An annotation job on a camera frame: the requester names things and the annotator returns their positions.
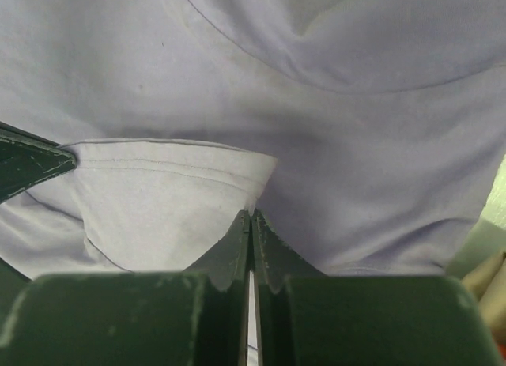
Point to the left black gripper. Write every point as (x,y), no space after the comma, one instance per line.
(26,161)

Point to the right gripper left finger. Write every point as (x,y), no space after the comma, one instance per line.
(198,316)

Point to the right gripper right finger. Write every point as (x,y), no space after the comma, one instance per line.
(304,317)

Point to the purple t shirt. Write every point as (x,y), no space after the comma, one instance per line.
(368,131)

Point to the beige folded t shirt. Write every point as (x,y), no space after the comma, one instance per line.
(487,284)

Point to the green plastic basin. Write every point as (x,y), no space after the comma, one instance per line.
(487,237)

